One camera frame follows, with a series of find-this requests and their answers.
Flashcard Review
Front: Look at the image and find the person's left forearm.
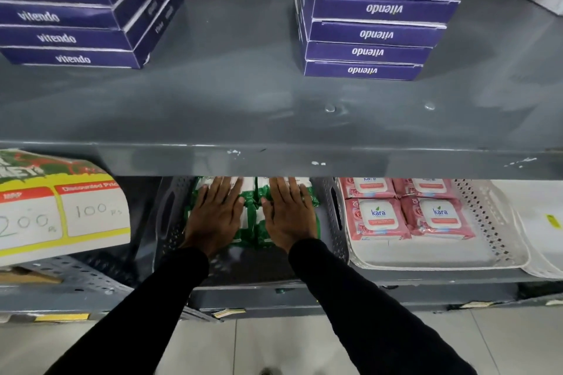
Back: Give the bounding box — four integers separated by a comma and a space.
43, 246, 210, 375

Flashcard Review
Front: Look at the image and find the white yellow paper price sign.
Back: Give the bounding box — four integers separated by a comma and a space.
0, 149, 132, 267

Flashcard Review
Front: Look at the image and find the grey metal shelf unit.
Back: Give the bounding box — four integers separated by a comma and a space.
0, 0, 563, 323

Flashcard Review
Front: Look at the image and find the dark grey plastic basket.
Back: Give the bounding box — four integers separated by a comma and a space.
153, 176, 351, 288

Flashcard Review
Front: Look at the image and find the white perforated plastic basket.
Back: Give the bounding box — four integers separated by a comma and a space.
333, 177, 531, 270

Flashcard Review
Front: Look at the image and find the perforated grey metal bracket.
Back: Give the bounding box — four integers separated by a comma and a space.
0, 255, 135, 301

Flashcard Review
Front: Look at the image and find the person's left hand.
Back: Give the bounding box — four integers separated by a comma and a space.
182, 176, 246, 258

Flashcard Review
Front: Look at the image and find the person's right forearm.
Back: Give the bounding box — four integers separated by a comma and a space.
288, 238, 479, 375

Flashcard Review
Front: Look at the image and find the person's right hand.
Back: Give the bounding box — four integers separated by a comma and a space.
262, 176, 320, 255

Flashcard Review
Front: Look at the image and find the brown cardboard piece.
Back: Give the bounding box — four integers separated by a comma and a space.
0, 267, 62, 286

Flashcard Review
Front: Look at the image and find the white plastic tray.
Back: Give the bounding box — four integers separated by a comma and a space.
512, 207, 563, 280

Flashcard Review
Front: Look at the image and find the green white wipes packet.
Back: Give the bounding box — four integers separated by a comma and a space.
229, 201, 265, 249
190, 176, 247, 213
257, 208, 322, 250
255, 176, 320, 209

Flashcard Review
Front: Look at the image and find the yellow shelf edge label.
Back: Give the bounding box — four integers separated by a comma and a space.
34, 313, 91, 323

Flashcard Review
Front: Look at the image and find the pink wet wipes packet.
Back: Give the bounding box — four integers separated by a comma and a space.
393, 177, 458, 200
401, 196, 476, 240
344, 197, 412, 242
338, 177, 399, 201

